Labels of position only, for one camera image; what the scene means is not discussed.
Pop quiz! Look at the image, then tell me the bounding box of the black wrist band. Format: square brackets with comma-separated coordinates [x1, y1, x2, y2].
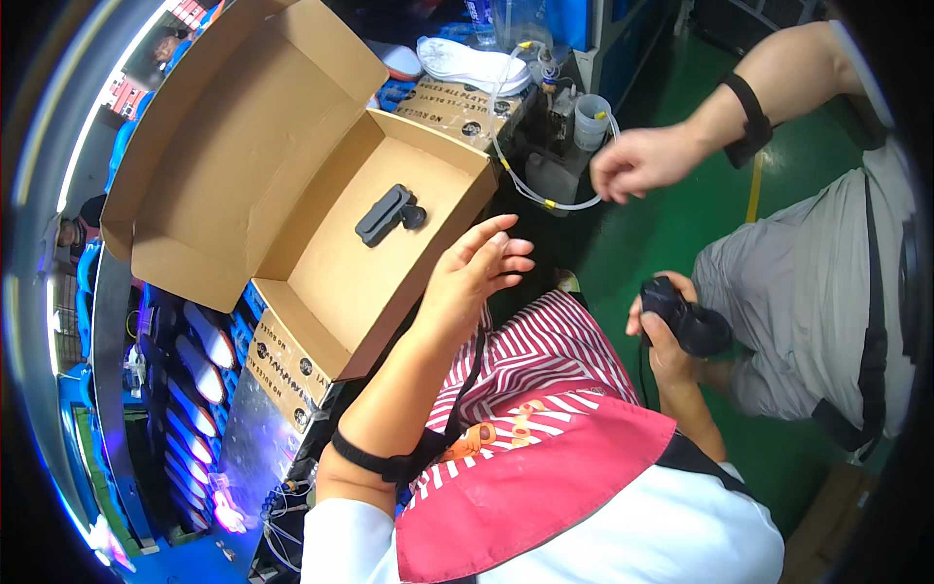
[330, 427, 446, 484]

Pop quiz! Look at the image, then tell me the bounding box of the bundle of thin cables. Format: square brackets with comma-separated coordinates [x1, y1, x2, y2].
[259, 474, 319, 578]

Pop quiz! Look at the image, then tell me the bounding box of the black handheld device with cord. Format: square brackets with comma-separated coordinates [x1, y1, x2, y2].
[638, 276, 734, 410]

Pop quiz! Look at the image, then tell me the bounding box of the clear plastic container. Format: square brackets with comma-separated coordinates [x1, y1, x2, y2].
[492, 0, 556, 56]

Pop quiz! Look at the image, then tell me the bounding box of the dark grey plastic clip part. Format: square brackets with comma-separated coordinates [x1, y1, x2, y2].
[355, 184, 429, 249]

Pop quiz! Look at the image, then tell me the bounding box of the clear plastic bottle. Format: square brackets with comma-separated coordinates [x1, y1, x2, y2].
[464, 0, 499, 47]

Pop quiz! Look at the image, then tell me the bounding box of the orange edged shoe sole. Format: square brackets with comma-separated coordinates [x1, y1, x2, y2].
[363, 40, 424, 83]

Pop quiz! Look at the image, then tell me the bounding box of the person's body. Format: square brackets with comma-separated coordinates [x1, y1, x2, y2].
[301, 288, 786, 584]

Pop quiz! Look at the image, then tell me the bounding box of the small glue dispenser unit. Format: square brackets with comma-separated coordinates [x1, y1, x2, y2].
[539, 47, 582, 144]

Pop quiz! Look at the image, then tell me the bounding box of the grey conveyor frame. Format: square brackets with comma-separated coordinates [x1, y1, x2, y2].
[88, 244, 159, 550]

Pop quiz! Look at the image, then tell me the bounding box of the grey plastic pouch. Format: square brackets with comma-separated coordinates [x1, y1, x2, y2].
[524, 149, 585, 210]

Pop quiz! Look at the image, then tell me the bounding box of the brown cardboard carton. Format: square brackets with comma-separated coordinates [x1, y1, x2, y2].
[779, 463, 881, 584]

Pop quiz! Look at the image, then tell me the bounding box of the clear plastic tube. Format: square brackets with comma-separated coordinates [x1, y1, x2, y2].
[489, 42, 622, 213]

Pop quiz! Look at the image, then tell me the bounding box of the translucent plastic cup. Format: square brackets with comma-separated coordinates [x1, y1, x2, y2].
[573, 93, 614, 152]

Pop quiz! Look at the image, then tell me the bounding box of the white shoe sole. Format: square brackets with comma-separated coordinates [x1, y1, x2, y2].
[416, 36, 534, 98]

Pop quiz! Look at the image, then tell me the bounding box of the row of white shoe soles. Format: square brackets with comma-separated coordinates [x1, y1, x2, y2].
[161, 299, 239, 535]

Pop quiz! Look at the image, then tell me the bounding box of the open brown cardboard shoe box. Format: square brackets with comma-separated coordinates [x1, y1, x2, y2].
[100, 0, 499, 385]

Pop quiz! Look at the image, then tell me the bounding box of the person's left hand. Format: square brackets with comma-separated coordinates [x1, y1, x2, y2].
[419, 214, 538, 346]

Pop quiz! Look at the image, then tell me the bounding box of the person's right hand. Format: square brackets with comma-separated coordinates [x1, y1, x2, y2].
[625, 272, 707, 389]

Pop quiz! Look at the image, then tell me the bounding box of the grey and blue machine cabinet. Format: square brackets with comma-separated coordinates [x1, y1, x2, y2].
[546, 0, 681, 112]

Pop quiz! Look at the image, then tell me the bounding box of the printed brown cardboard shoe box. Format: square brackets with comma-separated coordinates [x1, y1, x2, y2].
[394, 73, 531, 153]
[247, 307, 344, 436]

